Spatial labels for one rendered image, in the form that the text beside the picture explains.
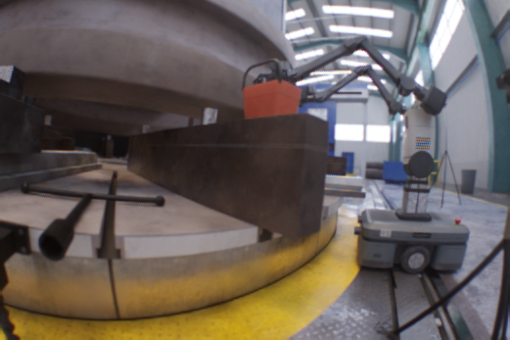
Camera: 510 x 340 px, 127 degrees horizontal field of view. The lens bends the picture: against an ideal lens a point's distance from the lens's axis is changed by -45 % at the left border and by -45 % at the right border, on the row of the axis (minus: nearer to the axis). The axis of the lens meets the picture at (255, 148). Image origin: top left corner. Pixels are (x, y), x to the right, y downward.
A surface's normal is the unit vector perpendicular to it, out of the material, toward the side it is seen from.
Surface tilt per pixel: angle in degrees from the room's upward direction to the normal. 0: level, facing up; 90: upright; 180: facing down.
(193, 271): 90
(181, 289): 90
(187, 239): 90
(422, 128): 90
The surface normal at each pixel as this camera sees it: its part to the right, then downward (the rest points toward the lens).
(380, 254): -0.43, -0.09
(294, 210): -0.72, -0.10
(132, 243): 0.58, 0.00
